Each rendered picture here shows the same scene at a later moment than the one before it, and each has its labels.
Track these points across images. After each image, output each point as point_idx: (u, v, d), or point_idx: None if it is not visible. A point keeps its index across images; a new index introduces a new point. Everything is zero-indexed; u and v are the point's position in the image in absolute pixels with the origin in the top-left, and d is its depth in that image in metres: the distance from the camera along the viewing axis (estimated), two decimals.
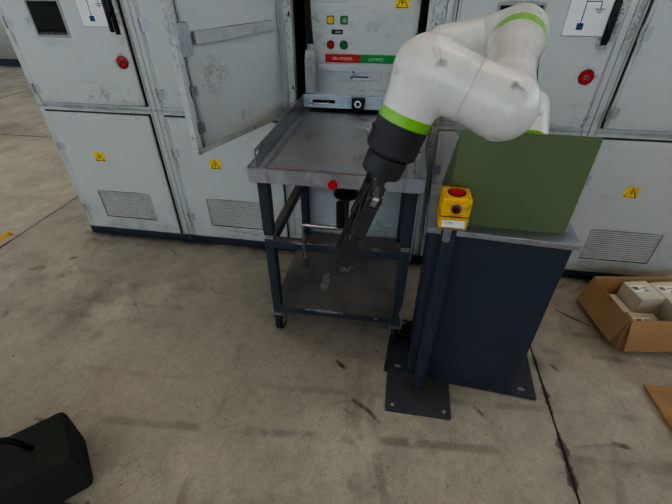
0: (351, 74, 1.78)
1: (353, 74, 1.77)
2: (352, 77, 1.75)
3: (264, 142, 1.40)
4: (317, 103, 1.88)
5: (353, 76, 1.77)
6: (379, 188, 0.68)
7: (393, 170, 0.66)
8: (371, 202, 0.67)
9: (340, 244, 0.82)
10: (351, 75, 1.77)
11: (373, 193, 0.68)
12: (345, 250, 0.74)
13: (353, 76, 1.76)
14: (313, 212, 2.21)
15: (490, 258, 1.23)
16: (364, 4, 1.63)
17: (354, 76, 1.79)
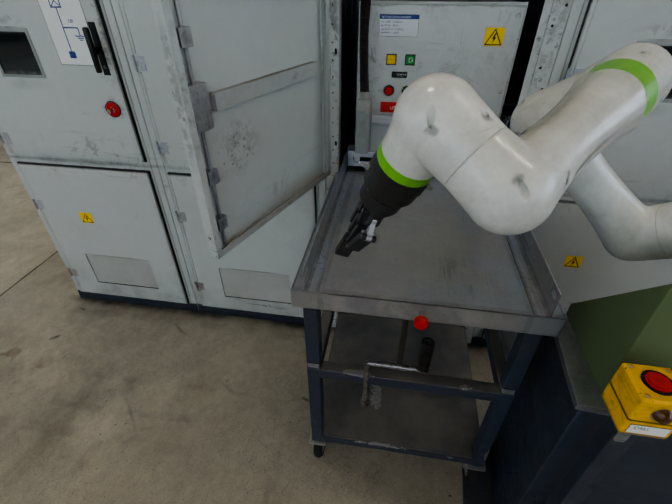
0: None
1: None
2: None
3: (313, 247, 0.97)
4: (365, 161, 1.45)
5: None
6: None
7: None
8: None
9: (346, 251, 0.81)
10: None
11: None
12: None
13: None
14: None
15: (670, 446, 0.81)
16: (440, 39, 1.20)
17: None
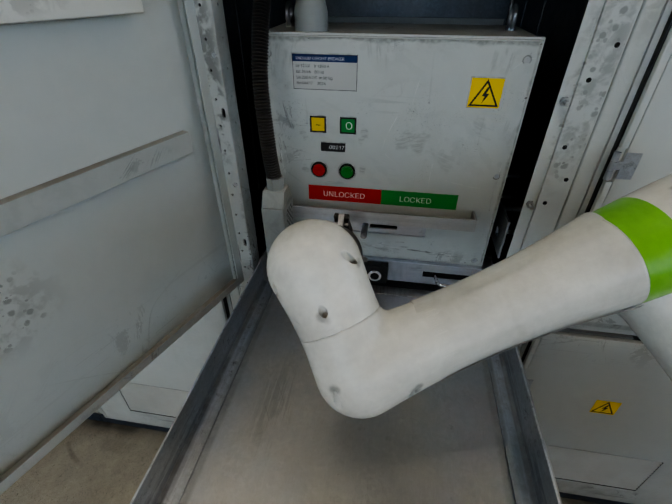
0: (363, 225, 0.86)
1: (366, 226, 0.86)
2: (364, 235, 0.83)
3: None
4: None
5: (367, 231, 0.85)
6: None
7: None
8: None
9: None
10: (362, 227, 0.86)
11: None
12: None
13: (366, 232, 0.84)
14: None
15: None
16: (395, 95, 0.71)
17: (369, 225, 0.88)
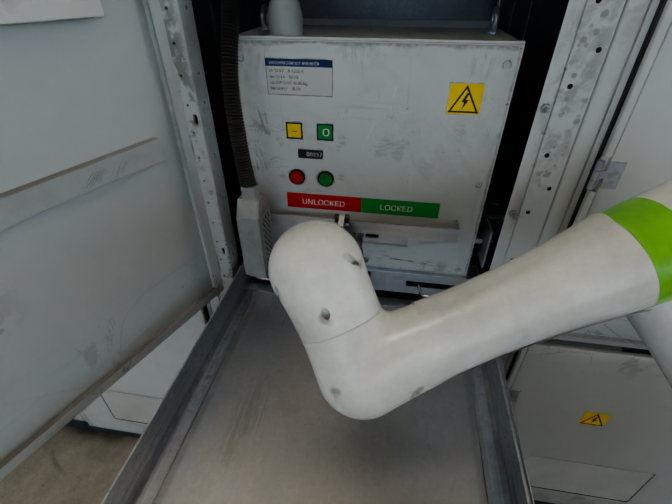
0: (358, 235, 0.83)
1: (361, 236, 0.83)
2: None
3: None
4: None
5: (362, 241, 0.82)
6: None
7: None
8: None
9: None
10: (357, 237, 0.83)
11: None
12: None
13: (361, 242, 0.81)
14: None
15: None
16: (372, 101, 0.69)
17: (364, 235, 0.85)
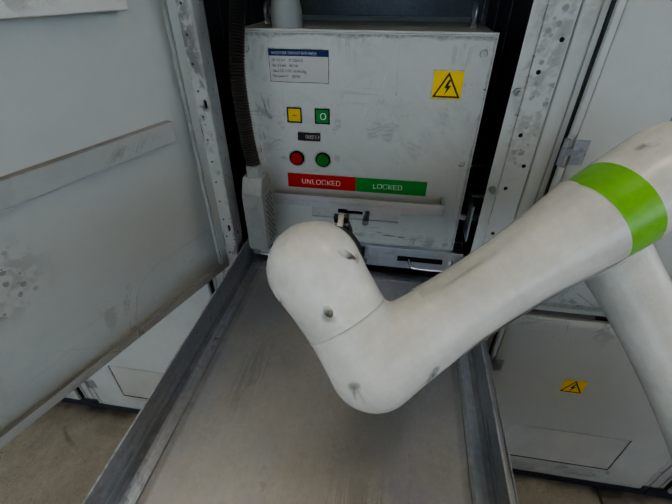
0: (365, 213, 0.91)
1: (367, 214, 0.90)
2: (366, 222, 0.88)
3: (102, 484, 0.54)
4: None
5: (368, 218, 0.89)
6: None
7: None
8: None
9: None
10: (364, 215, 0.90)
11: None
12: None
13: (367, 219, 0.89)
14: None
15: None
16: (364, 87, 0.76)
17: (370, 214, 0.92)
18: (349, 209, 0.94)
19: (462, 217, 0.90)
